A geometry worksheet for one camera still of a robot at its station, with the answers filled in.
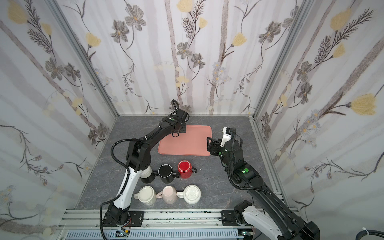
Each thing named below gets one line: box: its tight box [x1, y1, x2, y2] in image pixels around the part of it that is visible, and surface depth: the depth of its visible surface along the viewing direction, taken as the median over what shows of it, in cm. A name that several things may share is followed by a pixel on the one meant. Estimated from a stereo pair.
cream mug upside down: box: [133, 186, 157, 206], surface depth 77 cm
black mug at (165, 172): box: [157, 163, 180, 184], surface depth 84 cm
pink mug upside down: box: [156, 185, 177, 205], surface depth 76 cm
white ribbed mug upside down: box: [176, 184, 202, 205], surface depth 76 cm
